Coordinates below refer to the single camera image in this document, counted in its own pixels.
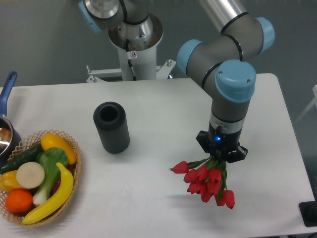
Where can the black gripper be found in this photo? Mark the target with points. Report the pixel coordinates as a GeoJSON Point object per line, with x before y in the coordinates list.
{"type": "Point", "coordinates": [222, 140]}

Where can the red tulip bouquet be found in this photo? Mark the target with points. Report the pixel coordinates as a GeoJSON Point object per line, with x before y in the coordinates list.
{"type": "Point", "coordinates": [207, 178]}

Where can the dark grey ribbed vase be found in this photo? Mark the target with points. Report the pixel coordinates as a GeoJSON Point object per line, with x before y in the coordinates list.
{"type": "Point", "coordinates": [111, 123]}

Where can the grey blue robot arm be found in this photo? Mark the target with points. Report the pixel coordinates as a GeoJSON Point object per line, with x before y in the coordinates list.
{"type": "Point", "coordinates": [220, 68]}

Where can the black device at edge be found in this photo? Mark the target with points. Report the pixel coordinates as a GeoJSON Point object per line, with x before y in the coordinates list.
{"type": "Point", "coordinates": [309, 213]}

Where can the yellow banana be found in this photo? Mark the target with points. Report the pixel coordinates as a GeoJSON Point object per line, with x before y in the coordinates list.
{"type": "Point", "coordinates": [55, 201]}

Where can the green bok choy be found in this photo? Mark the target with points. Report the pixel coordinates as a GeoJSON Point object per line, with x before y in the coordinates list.
{"type": "Point", "coordinates": [48, 161]}

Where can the yellow squash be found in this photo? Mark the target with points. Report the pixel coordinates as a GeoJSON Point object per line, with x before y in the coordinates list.
{"type": "Point", "coordinates": [55, 141]}

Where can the woven wicker basket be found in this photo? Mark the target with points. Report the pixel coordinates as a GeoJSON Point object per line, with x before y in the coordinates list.
{"type": "Point", "coordinates": [25, 144]}

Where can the green cucumber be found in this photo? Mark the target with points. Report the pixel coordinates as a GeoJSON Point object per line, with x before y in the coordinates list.
{"type": "Point", "coordinates": [18, 160]}

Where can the beige round disc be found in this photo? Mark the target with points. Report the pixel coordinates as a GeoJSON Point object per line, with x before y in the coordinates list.
{"type": "Point", "coordinates": [30, 175]}

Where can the orange fruit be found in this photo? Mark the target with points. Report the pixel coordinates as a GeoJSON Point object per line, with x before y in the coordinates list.
{"type": "Point", "coordinates": [19, 201]}

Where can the yellow bell pepper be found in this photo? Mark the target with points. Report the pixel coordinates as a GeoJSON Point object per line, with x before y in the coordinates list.
{"type": "Point", "coordinates": [8, 181]}

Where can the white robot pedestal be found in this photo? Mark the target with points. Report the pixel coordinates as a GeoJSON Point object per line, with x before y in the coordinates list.
{"type": "Point", "coordinates": [137, 51]}

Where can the blue handled saucepan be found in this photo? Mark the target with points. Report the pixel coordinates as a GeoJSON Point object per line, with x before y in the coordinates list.
{"type": "Point", "coordinates": [9, 137]}

